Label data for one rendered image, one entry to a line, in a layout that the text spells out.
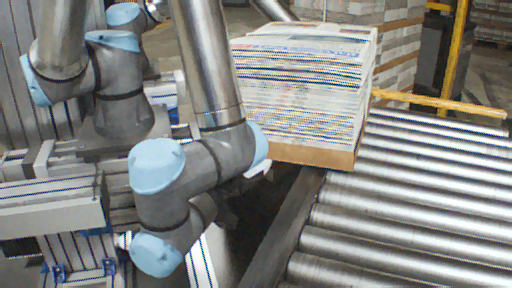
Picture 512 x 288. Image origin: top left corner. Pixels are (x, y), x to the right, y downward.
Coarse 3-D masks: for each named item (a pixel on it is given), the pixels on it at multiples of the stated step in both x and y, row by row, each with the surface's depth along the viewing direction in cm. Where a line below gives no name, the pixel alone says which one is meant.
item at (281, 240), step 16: (304, 176) 72; (320, 176) 72; (304, 192) 67; (288, 208) 63; (304, 208) 63; (272, 224) 60; (288, 224) 60; (304, 224) 60; (272, 240) 56; (288, 240) 56; (256, 256) 53; (272, 256) 53; (288, 256) 53; (256, 272) 51; (272, 272) 51
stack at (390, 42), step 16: (384, 32) 188; (400, 32) 201; (384, 48) 192; (400, 48) 207; (384, 80) 205; (240, 176) 172; (272, 176) 155; (288, 176) 164; (256, 192) 168; (272, 192) 160; (288, 192) 169; (240, 208) 181; (256, 208) 171
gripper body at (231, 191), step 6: (228, 180) 66; (234, 180) 67; (240, 180) 70; (216, 186) 65; (222, 186) 67; (228, 186) 67; (234, 186) 67; (210, 192) 61; (216, 192) 65; (222, 192) 67; (228, 192) 68; (234, 192) 68; (216, 198) 61; (222, 198) 68; (216, 204) 61
